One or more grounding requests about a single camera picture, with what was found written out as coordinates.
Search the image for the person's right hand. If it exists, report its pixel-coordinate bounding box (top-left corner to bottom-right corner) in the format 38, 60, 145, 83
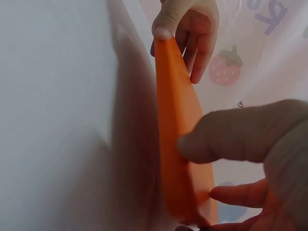
178, 99, 308, 231

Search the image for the person's left hand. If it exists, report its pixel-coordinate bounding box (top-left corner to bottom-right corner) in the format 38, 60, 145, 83
151, 0, 220, 85

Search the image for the orange paper sheet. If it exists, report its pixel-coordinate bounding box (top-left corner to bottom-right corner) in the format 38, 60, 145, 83
154, 36, 220, 229

